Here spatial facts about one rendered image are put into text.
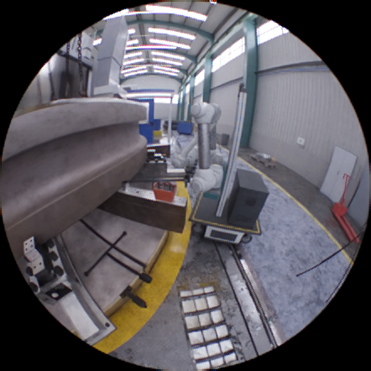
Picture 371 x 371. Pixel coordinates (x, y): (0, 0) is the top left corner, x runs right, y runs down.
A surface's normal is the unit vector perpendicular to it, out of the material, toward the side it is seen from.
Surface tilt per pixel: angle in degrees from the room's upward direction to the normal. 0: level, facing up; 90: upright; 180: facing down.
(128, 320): 0
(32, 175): 90
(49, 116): 90
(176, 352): 0
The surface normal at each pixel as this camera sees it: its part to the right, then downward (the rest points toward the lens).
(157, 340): 0.08, -0.87
